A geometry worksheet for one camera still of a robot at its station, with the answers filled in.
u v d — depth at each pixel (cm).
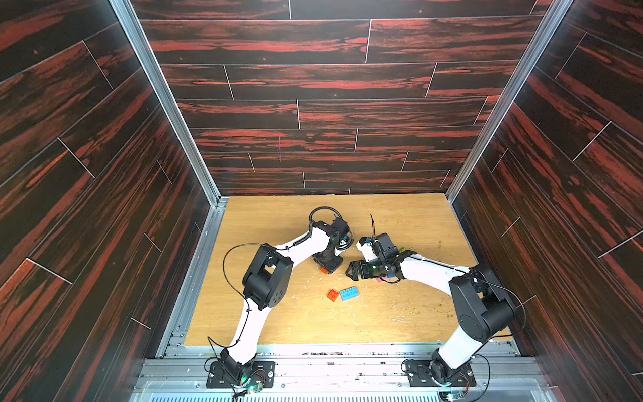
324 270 87
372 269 80
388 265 69
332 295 88
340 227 79
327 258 82
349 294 88
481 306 47
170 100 84
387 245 75
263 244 58
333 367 77
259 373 73
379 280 80
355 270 83
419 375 73
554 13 66
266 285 56
